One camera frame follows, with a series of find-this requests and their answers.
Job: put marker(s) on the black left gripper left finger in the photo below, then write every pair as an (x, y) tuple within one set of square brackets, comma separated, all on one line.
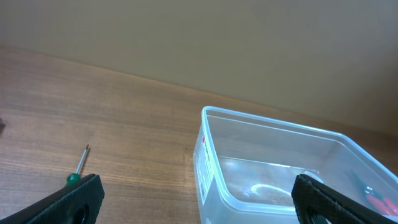
[(78, 203)]

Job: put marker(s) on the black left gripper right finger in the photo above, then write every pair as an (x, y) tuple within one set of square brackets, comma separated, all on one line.
[(315, 202)]

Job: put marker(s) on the red handled cutting pliers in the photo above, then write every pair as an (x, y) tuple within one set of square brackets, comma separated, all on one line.
[(382, 205)]

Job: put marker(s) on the clear plastic container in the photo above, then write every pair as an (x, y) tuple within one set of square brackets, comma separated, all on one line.
[(245, 167)]

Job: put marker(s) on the green handled screwdriver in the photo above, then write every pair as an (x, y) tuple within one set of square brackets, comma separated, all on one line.
[(76, 176)]

